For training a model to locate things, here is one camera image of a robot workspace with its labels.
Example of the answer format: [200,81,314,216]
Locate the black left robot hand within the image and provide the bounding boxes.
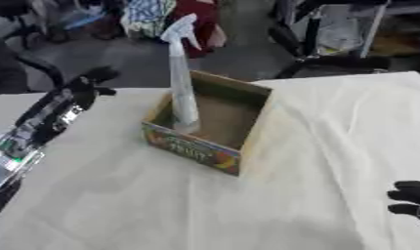
[60,65,121,111]

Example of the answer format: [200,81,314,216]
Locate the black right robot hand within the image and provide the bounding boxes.
[386,180,420,227]

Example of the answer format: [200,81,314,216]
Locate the white spray bottle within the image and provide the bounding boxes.
[158,13,203,128]

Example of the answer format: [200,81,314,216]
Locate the tan cardboard box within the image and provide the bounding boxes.
[140,69,275,177]

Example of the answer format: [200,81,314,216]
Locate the black office chair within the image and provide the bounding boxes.
[0,32,66,96]

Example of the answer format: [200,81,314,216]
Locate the striped cloth pile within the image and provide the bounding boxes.
[119,0,178,41]

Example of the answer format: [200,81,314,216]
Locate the red bag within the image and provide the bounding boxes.
[170,0,230,60]

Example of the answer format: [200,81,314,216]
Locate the white metal rack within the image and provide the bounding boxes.
[309,0,420,59]

